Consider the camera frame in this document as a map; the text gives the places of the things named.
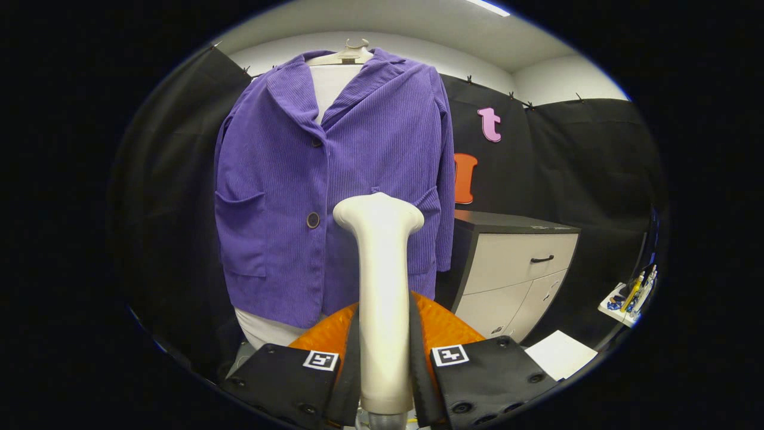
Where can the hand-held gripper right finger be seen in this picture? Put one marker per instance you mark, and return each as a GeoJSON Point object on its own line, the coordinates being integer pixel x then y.
{"type": "Point", "coordinates": [419, 382]}

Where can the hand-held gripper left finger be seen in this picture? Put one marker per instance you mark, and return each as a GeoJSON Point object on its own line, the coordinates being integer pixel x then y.
{"type": "Point", "coordinates": [349, 382]}

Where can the white garment steamer head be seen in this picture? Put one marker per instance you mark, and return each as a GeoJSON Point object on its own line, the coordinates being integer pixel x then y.
{"type": "Point", "coordinates": [382, 286]}

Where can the white paper sheet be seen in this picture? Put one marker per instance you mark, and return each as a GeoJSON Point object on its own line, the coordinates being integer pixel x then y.
{"type": "Point", "coordinates": [561, 355]}

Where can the beige cabinet with dark top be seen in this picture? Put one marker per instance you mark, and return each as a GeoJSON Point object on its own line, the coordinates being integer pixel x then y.
{"type": "Point", "coordinates": [513, 263]}

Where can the white shelf with small items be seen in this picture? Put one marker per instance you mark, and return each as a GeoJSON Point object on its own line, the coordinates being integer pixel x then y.
{"type": "Point", "coordinates": [615, 307]}

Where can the black backdrop cloth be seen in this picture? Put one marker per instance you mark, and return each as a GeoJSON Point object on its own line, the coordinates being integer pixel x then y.
{"type": "Point", "coordinates": [567, 167]}

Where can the white padded ironing form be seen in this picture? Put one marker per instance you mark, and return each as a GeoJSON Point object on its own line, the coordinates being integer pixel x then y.
{"type": "Point", "coordinates": [331, 83]}

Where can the cream plastic hanger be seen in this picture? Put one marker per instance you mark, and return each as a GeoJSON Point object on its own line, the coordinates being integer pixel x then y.
{"type": "Point", "coordinates": [346, 58]}

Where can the narrow ceiling light strip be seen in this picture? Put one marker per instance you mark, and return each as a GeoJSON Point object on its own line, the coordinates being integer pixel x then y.
{"type": "Point", "coordinates": [488, 7]}

